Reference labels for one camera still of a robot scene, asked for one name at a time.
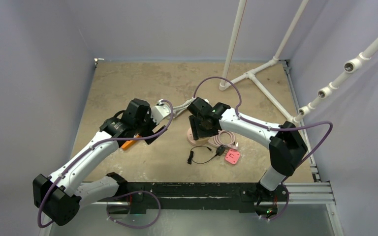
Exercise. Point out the white pipe with fittings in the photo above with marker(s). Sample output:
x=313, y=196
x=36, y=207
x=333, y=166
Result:
x=349, y=68

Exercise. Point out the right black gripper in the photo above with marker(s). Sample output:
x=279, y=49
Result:
x=201, y=133

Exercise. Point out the pink square plug adapter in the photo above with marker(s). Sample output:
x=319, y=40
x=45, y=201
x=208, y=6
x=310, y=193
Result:
x=232, y=156

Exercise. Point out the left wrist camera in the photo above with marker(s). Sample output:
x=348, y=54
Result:
x=160, y=112

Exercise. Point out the orange power strip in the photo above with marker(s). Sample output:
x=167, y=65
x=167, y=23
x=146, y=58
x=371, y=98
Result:
x=128, y=144

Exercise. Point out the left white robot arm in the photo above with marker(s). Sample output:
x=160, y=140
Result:
x=60, y=195

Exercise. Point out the black power adapter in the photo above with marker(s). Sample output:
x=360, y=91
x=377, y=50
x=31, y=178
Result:
x=220, y=150

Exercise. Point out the pink round power socket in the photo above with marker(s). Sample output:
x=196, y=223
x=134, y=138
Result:
x=193, y=142

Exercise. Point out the white pipe frame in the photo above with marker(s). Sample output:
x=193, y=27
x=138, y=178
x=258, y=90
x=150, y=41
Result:
x=251, y=74

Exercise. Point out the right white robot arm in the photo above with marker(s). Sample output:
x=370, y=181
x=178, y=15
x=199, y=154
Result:
x=286, y=146

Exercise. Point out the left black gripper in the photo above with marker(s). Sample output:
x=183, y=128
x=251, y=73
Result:
x=153, y=124

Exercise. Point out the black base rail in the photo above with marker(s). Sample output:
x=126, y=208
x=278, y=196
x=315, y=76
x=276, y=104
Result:
x=244, y=197

